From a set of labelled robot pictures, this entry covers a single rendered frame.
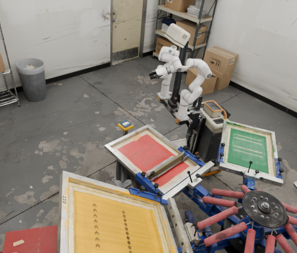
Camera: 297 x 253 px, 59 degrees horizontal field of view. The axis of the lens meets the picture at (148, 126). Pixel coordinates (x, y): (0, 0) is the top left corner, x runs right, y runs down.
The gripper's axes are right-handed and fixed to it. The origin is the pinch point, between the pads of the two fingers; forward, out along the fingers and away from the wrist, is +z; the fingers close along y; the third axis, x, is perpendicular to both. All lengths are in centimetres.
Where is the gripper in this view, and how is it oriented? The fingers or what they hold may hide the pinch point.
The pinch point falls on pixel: (151, 76)
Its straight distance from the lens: 255.2
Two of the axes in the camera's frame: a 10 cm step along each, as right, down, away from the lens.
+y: 1.9, 6.7, -7.2
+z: -9.5, 3.2, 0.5
